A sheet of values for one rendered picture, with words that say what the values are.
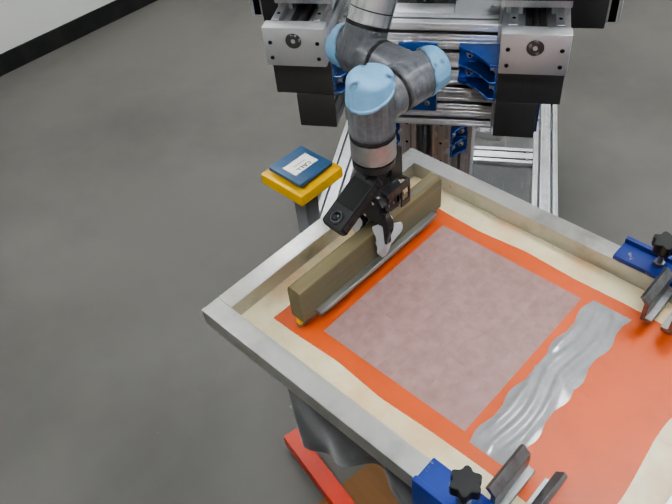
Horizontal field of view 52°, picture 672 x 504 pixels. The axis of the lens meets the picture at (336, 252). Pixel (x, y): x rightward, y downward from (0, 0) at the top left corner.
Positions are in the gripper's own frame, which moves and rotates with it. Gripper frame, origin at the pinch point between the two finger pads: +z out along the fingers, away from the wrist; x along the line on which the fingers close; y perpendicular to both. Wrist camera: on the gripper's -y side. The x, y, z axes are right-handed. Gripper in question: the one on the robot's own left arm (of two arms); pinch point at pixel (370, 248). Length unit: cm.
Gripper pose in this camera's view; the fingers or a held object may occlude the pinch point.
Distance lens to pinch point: 127.2
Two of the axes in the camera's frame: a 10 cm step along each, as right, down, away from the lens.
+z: 0.8, 7.0, 7.1
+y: 6.9, -5.6, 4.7
